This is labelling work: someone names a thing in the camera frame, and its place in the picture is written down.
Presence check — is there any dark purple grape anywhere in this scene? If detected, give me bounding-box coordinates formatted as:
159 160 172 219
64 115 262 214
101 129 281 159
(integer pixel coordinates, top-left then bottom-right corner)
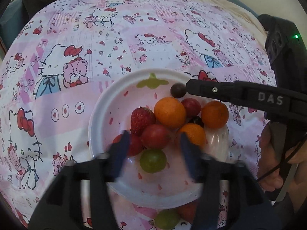
188 116 205 128
170 83 187 99

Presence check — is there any green grape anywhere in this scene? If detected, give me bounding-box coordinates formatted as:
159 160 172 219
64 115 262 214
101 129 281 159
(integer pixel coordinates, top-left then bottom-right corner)
139 149 167 173
154 209 181 229

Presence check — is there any red strawberry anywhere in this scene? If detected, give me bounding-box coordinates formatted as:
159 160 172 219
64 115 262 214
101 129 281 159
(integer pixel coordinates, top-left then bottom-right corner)
130 107 156 136
176 201 197 224

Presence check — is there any blue orange cushion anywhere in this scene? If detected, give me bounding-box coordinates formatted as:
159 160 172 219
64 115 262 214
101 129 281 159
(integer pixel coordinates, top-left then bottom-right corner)
1 0 30 50

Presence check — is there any small orange mandarin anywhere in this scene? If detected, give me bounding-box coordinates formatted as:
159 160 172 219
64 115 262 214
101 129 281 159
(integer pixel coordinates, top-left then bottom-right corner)
153 97 186 129

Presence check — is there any red cherry tomato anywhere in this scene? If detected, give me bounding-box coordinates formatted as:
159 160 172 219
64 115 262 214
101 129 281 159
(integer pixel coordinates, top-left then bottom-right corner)
111 134 144 157
181 98 201 117
140 124 172 150

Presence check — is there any pink Hello Kitty bedsheet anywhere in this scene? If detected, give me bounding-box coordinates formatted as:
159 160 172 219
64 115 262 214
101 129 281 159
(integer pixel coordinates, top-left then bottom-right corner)
1 0 276 226

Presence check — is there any person's right hand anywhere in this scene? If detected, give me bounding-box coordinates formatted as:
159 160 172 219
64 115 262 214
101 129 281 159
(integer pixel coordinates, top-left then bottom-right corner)
257 125 307 192

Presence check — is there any pink strawberry-print plate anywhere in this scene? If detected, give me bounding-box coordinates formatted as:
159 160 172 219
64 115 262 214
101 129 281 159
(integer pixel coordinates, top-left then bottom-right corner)
88 69 229 209

